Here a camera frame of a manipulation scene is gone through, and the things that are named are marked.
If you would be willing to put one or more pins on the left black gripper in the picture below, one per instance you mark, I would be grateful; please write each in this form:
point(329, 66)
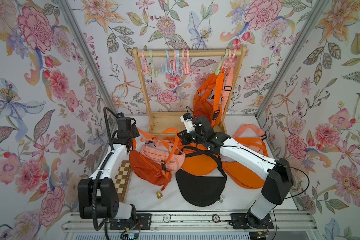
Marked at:
point(135, 130)

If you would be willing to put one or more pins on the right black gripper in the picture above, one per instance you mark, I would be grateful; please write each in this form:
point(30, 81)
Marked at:
point(185, 137)

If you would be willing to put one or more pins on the orange sling bag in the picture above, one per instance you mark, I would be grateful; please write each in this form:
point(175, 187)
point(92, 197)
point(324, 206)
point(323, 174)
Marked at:
point(208, 101)
point(196, 163)
point(243, 176)

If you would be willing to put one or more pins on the pink sling bag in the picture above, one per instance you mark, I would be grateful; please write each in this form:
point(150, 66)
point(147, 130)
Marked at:
point(252, 137)
point(173, 164)

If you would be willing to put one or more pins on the rust orange bag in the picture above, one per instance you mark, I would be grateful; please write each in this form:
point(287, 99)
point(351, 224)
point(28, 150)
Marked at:
point(148, 170)

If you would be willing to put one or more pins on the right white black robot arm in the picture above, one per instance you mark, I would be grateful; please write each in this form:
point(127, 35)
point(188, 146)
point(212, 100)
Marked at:
point(243, 157)

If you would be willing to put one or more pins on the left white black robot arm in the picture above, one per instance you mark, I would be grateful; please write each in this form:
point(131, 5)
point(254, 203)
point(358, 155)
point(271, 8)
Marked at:
point(98, 197)

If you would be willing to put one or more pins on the far right pink bag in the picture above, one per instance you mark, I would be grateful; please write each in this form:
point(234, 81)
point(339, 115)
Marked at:
point(227, 86)

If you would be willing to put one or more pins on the green hook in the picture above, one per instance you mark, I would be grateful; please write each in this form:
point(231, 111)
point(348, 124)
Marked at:
point(153, 72)
point(217, 70)

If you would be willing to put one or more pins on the pink hook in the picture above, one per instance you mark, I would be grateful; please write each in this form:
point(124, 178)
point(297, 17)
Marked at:
point(229, 61)
point(145, 70)
point(183, 62)
point(188, 65)

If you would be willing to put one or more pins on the blue hook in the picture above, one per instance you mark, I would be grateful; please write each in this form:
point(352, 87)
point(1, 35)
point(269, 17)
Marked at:
point(176, 68)
point(167, 69)

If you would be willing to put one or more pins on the wooden clothes rack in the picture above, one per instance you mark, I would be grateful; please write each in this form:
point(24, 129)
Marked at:
point(167, 97)

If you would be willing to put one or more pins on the wooden chessboard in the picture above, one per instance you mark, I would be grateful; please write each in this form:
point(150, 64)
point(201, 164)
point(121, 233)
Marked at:
point(122, 180)

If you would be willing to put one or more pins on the silver chess piece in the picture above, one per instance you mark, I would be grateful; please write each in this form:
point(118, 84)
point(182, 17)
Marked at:
point(221, 199)

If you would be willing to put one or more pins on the gold chess piece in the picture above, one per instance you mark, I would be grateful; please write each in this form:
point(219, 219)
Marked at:
point(159, 195)

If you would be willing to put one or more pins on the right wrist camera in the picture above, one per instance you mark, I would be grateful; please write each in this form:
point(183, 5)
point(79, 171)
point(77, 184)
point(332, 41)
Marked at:
point(187, 120)

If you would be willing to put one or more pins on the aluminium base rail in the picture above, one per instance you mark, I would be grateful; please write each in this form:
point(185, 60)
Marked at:
point(205, 221)

